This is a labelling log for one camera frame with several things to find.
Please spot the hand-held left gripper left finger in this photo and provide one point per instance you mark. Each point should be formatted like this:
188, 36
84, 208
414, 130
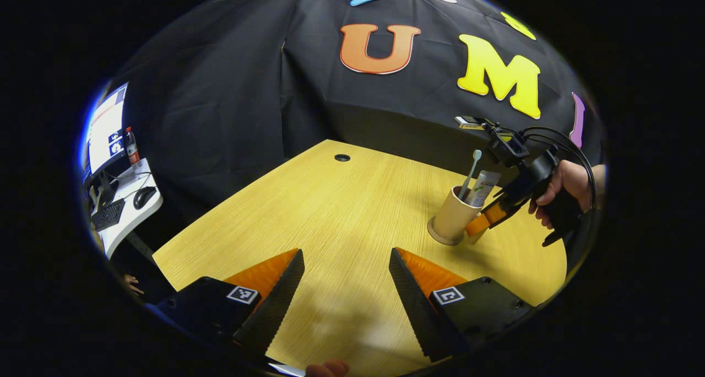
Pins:
275, 311

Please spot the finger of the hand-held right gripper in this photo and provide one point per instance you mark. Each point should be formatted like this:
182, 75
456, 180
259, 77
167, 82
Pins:
493, 214

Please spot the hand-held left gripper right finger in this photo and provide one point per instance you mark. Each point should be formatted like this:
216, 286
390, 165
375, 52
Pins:
418, 311

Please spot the white toothpaste tube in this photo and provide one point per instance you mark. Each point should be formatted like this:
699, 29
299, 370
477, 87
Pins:
483, 187

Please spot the beige cup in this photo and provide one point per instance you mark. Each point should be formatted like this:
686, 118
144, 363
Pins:
451, 214

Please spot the pale blue toothbrush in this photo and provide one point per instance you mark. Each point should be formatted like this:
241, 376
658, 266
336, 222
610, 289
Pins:
472, 170

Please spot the round brown coaster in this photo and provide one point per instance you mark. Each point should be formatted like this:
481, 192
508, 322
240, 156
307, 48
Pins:
435, 237

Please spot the wooden desktop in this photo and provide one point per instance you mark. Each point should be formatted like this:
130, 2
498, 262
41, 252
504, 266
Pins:
341, 211

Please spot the white side desk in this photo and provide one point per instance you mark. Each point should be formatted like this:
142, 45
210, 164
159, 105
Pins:
126, 222

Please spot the black computer mouse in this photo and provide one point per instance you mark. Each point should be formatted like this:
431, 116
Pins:
144, 197

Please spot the black keyboard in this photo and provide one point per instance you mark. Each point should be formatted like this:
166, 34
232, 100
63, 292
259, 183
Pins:
108, 214

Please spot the black backdrop cloth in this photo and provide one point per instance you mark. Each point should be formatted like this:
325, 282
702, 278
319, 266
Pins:
231, 101

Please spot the red label bottle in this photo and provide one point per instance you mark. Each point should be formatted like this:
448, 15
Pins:
132, 148

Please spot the computer monitor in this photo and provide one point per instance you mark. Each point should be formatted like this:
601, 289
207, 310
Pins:
104, 129

